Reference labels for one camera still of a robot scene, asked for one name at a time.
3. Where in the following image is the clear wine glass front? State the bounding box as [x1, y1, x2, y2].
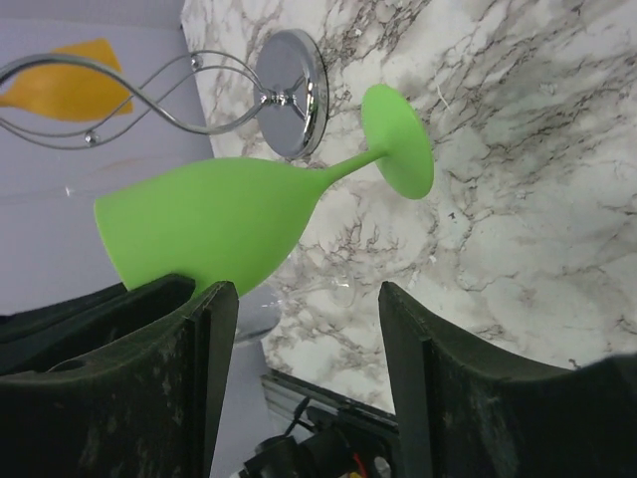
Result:
[233, 258, 359, 347]

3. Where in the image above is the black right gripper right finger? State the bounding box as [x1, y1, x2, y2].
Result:
[378, 282, 636, 477]

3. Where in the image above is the green plastic wine glass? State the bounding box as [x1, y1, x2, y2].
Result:
[94, 85, 434, 295]

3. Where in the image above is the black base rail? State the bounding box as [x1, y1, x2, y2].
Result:
[238, 371, 406, 478]

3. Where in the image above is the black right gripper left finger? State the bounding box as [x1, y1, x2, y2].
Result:
[1, 275, 238, 477]

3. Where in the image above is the chrome wine glass rack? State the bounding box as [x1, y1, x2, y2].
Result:
[1, 38, 327, 153]

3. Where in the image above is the orange plastic wine glass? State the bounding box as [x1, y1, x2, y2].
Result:
[1, 54, 133, 122]

